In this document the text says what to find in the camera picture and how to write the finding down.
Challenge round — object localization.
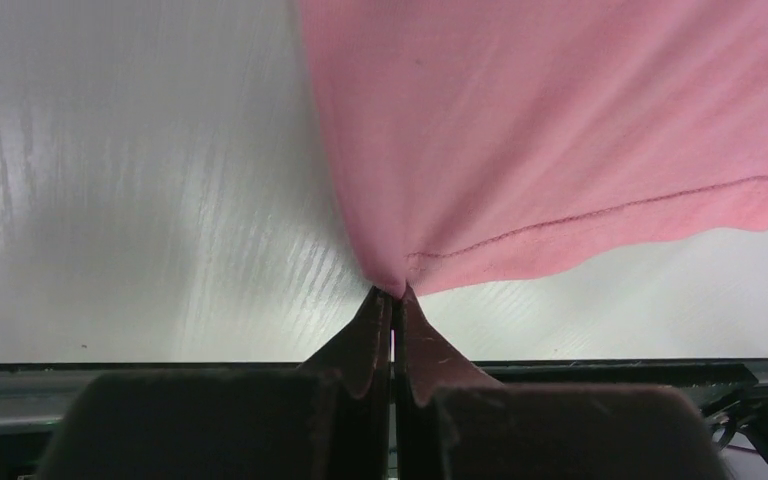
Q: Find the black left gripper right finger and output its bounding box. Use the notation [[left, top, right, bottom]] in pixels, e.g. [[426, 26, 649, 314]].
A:
[[395, 290, 727, 479]]

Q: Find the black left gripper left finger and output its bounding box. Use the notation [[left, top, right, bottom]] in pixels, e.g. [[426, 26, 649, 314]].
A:
[[37, 289, 393, 479]]

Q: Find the pink t shirt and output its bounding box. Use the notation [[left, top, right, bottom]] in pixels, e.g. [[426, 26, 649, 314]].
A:
[[298, 1, 768, 296]]

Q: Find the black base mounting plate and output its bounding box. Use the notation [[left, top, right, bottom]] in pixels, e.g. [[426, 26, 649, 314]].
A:
[[0, 358, 768, 479]]

